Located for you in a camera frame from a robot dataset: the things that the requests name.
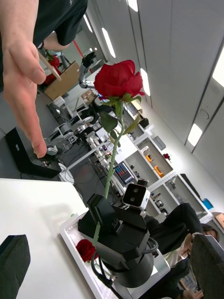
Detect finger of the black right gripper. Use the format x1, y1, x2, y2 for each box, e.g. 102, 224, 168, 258
87, 193, 103, 228
95, 196, 122, 234

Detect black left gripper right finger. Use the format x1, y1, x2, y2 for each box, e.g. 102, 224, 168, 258
190, 233, 224, 299

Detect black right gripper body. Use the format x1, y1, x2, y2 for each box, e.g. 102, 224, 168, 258
78, 205, 150, 269

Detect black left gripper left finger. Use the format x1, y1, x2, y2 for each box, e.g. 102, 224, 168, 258
0, 235, 31, 299

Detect red rose with green stem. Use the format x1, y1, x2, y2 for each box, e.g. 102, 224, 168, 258
76, 238, 98, 263
93, 60, 145, 247

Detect person's forearm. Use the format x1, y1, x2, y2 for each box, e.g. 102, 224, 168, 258
0, 0, 40, 49
37, 31, 70, 51

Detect person's hand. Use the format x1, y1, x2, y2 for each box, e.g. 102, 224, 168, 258
1, 45, 47, 159

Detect shallow white box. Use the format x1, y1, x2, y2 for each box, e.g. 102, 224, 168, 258
59, 211, 171, 299

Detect small colourful screen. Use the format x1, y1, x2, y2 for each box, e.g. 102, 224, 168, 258
113, 162, 135, 185

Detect seated person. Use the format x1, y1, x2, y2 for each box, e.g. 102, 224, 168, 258
144, 202, 224, 299

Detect white shelf with goods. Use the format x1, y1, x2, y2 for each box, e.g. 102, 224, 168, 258
112, 100, 224, 231

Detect silver and black robot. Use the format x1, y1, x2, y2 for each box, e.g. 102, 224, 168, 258
44, 121, 79, 157

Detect black case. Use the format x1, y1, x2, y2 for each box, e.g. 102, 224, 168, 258
5, 127, 63, 179

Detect brown cardboard box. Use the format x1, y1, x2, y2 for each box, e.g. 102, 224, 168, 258
43, 60, 81, 101

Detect pale tan stick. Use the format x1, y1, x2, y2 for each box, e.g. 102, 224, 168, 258
38, 51, 62, 82

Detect bunch of red roses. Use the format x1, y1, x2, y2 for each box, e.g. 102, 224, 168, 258
43, 50, 62, 85

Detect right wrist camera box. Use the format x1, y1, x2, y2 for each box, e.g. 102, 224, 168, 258
122, 179, 151, 217

